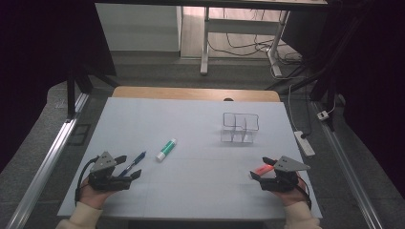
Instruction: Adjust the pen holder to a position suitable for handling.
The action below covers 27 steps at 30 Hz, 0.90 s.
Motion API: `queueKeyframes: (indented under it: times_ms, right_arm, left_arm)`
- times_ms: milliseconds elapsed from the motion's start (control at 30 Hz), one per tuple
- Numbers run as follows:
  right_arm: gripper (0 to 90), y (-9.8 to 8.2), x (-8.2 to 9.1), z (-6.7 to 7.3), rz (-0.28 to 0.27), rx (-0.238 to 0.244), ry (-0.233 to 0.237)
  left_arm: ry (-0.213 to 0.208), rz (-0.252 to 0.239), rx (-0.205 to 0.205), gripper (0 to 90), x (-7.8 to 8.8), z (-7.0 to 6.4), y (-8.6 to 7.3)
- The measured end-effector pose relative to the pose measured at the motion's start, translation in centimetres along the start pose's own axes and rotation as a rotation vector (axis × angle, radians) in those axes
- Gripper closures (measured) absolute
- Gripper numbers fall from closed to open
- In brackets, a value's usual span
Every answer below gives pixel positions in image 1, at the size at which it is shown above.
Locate left hand-held gripper black cable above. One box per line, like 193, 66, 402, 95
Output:
75, 155, 100, 204

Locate green and white glue stick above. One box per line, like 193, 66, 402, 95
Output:
155, 137, 178, 162

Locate hand-held gripper black cable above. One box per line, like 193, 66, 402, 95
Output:
75, 155, 100, 204
295, 174, 313, 211

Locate white desk frame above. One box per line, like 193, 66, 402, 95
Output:
200, 6, 291, 77

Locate clear plastic pen holder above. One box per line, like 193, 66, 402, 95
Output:
220, 112, 260, 144

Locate white table sheet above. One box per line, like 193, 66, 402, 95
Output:
56, 96, 323, 221

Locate person's left hand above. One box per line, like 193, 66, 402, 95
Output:
78, 177, 117, 210

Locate white cable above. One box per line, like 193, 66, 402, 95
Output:
287, 83, 300, 134

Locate blue pen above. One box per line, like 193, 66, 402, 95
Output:
117, 151, 147, 177

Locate black metal stand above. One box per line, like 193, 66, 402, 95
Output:
65, 63, 120, 122
266, 12, 367, 132

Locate white power strip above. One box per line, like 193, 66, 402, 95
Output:
293, 130, 316, 157

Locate right hand-held gripper black cable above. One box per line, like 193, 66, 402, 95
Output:
295, 174, 313, 211

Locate aluminium rail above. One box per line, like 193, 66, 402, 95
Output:
6, 92, 90, 229
313, 101, 383, 229

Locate orange highlighter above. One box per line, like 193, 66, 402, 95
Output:
252, 163, 275, 177

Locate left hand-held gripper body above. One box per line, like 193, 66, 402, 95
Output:
88, 151, 133, 192

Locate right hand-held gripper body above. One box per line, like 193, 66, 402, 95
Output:
260, 155, 311, 193

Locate person's right hand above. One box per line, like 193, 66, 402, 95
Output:
271, 177, 309, 208

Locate black floor cables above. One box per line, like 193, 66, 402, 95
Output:
206, 8, 304, 65

